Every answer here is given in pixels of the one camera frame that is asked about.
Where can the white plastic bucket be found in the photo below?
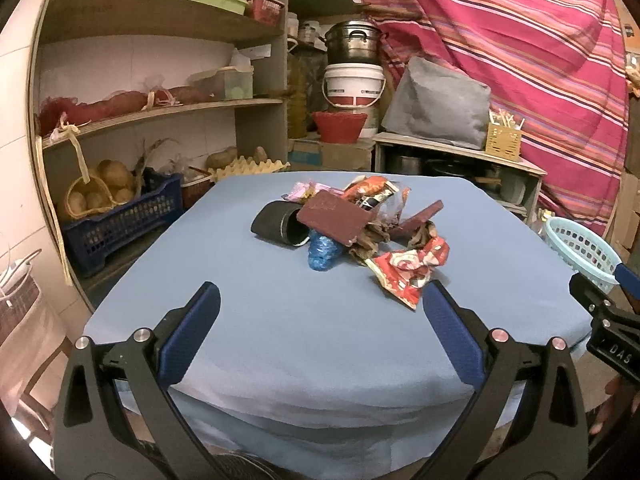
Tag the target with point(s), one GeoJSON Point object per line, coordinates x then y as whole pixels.
{"type": "Point", "coordinates": [353, 85]}

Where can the light blue plastic basket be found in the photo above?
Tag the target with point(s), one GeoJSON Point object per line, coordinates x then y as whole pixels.
{"type": "Point", "coordinates": [583, 250]}

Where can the low white shelf unit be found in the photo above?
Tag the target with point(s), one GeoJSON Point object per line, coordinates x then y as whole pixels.
{"type": "Point", "coordinates": [514, 184]}

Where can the pink snack packet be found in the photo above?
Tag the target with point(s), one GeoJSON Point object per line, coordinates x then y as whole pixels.
{"type": "Point", "coordinates": [300, 193]}

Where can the steel cooking pot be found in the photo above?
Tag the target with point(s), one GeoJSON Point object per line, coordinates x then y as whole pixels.
{"type": "Point", "coordinates": [353, 42]}

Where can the red plastic bowl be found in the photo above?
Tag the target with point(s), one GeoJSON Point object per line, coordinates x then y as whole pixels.
{"type": "Point", "coordinates": [339, 127]}

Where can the cardboard box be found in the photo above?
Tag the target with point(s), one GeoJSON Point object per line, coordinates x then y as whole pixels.
{"type": "Point", "coordinates": [310, 154]}

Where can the striped red curtain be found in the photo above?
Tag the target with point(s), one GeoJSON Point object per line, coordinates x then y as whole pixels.
{"type": "Point", "coordinates": [557, 64]}

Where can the brown paper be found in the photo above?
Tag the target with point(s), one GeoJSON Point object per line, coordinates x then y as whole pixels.
{"type": "Point", "coordinates": [368, 242]}

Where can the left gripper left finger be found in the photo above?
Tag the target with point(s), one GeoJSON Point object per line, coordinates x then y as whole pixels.
{"type": "Point", "coordinates": [93, 438]}

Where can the yellow woven box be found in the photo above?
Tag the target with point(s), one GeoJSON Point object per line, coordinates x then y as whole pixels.
{"type": "Point", "coordinates": [504, 135]}

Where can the black cylindrical cup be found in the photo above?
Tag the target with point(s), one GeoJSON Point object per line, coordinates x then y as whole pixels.
{"type": "Point", "coordinates": [277, 222]}

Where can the orange snack wrapper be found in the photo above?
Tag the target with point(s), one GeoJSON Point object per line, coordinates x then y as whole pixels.
{"type": "Point", "coordinates": [370, 191]}

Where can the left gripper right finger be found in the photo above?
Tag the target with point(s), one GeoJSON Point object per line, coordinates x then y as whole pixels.
{"type": "Point", "coordinates": [525, 420]}

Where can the person hand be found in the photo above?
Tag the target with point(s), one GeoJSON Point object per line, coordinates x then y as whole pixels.
{"type": "Point", "coordinates": [598, 416]}

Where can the maroon cardboard piece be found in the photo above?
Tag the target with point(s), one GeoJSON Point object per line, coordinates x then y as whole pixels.
{"type": "Point", "coordinates": [332, 216]}
{"type": "Point", "coordinates": [406, 228]}

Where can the wooden wall shelf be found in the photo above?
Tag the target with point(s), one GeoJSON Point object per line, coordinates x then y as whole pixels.
{"type": "Point", "coordinates": [93, 50]}

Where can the red snack wrapper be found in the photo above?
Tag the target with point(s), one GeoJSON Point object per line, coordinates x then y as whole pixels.
{"type": "Point", "coordinates": [403, 274]}

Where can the woven basket with potatoes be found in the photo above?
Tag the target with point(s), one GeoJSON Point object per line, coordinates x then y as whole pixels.
{"type": "Point", "coordinates": [88, 195]}

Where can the grey fabric cover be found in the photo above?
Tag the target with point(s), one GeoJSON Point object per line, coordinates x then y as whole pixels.
{"type": "Point", "coordinates": [435, 103]}

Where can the light blue tablecloth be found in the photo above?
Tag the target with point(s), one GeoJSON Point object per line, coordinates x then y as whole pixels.
{"type": "Point", "coordinates": [323, 373]}

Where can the clear plastic food container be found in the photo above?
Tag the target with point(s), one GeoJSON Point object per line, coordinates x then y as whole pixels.
{"type": "Point", "coordinates": [228, 83]}

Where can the dark blue plastic crate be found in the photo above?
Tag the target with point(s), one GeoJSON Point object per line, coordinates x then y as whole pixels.
{"type": "Point", "coordinates": [90, 241]}

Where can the yellow egg tray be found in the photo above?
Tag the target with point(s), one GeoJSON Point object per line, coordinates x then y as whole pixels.
{"type": "Point", "coordinates": [242, 166]}

